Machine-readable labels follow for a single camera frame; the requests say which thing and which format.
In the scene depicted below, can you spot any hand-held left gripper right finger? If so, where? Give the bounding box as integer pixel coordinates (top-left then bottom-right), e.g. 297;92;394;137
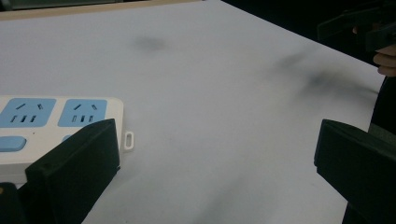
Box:
313;119;396;224

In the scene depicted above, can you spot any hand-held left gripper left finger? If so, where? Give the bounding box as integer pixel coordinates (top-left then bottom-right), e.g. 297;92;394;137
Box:
24;118;121;224

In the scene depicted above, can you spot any white and blue power strip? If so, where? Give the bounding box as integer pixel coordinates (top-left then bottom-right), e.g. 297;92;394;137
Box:
0;94;135;185

